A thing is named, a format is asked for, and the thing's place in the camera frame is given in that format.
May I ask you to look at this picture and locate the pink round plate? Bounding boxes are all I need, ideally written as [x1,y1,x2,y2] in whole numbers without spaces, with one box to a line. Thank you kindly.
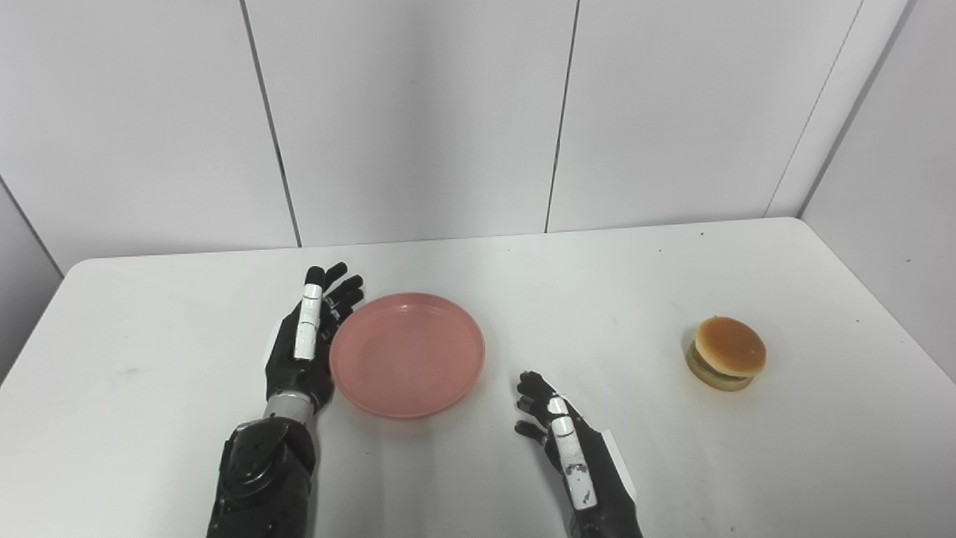
[328,292,487,420]

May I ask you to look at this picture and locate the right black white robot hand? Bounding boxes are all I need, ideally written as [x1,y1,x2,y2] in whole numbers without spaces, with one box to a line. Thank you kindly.
[513,370,645,538]

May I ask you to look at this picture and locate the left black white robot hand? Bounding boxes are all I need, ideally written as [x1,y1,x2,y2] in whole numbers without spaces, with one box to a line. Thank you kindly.
[264,261,366,416]

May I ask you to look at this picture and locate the toy hamburger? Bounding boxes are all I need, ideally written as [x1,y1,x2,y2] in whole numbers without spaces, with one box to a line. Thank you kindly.
[684,316,768,392]

